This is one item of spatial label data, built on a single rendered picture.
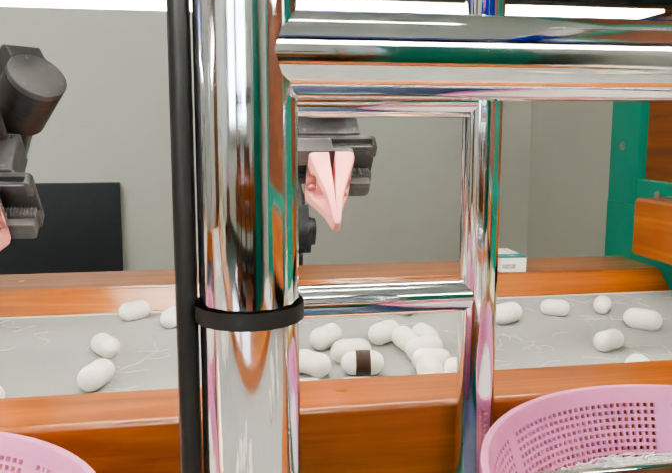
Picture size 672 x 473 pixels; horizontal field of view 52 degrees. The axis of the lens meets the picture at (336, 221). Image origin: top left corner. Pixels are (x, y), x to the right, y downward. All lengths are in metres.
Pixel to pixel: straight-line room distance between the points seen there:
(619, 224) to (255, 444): 0.93
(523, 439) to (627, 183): 0.64
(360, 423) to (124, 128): 2.29
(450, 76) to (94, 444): 0.36
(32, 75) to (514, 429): 0.54
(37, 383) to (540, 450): 0.39
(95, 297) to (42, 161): 1.92
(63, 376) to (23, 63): 0.31
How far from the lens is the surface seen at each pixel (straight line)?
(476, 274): 0.43
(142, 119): 2.67
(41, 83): 0.74
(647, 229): 0.90
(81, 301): 0.82
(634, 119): 1.04
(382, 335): 0.65
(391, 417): 0.47
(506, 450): 0.44
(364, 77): 0.16
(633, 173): 1.04
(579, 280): 0.92
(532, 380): 0.52
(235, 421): 0.17
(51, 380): 0.62
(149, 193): 2.68
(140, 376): 0.61
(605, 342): 0.68
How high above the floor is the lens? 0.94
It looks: 8 degrees down
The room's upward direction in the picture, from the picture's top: straight up
